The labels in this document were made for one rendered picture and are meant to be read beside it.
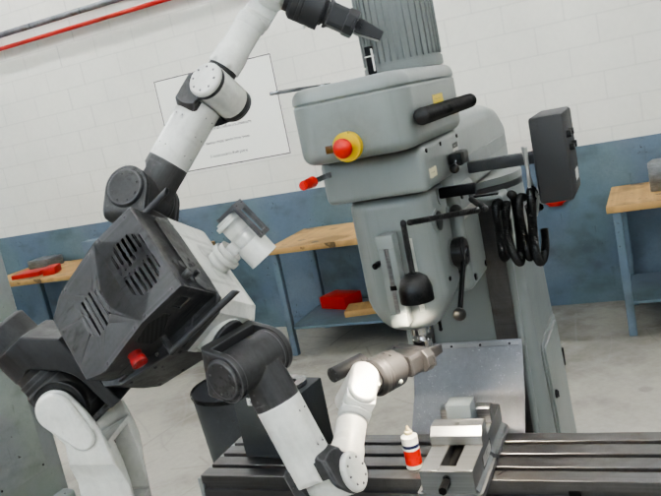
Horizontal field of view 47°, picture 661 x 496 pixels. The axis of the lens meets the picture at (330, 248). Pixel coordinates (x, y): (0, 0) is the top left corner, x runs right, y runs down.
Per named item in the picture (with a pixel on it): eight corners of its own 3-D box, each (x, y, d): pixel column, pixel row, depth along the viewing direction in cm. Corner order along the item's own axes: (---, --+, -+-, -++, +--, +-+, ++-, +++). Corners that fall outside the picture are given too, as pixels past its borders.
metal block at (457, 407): (473, 428, 180) (469, 404, 179) (449, 429, 183) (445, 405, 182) (477, 418, 185) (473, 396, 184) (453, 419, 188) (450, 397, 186)
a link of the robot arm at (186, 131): (222, 83, 173) (173, 167, 171) (188, 52, 162) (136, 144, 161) (258, 96, 167) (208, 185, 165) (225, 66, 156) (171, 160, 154)
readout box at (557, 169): (579, 199, 180) (567, 111, 177) (540, 204, 184) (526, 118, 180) (585, 185, 198) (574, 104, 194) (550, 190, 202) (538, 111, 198)
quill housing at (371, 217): (451, 331, 169) (426, 190, 164) (366, 336, 178) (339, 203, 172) (470, 304, 186) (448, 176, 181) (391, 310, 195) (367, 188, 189)
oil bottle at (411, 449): (420, 470, 183) (412, 428, 181) (404, 470, 184) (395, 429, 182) (425, 463, 186) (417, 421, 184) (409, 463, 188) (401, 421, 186)
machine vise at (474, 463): (483, 501, 164) (475, 454, 162) (417, 499, 170) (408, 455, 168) (509, 427, 195) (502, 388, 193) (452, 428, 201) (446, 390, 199)
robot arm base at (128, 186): (103, 234, 153) (152, 213, 151) (91, 178, 157) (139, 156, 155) (143, 251, 167) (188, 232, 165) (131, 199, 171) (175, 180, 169)
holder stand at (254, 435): (312, 462, 199) (296, 391, 195) (245, 457, 210) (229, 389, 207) (334, 440, 209) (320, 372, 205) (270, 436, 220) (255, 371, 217)
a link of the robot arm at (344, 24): (344, 48, 175) (296, 28, 174) (361, 8, 173) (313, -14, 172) (347, 45, 163) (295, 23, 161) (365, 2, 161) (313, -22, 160)
